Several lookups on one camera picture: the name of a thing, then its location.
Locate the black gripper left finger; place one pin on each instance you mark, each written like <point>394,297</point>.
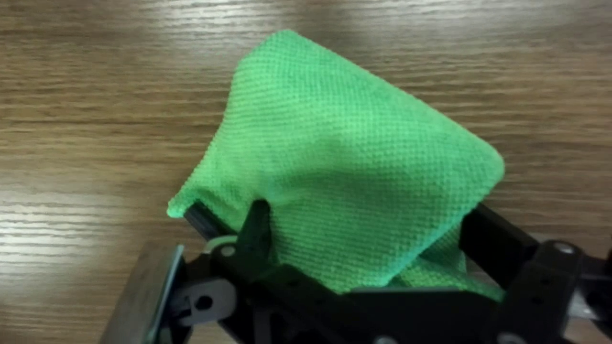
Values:
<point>257,235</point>

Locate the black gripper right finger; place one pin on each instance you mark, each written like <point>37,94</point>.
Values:
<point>496,245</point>

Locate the green microfiber cloth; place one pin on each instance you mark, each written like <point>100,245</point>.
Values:
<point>368,184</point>

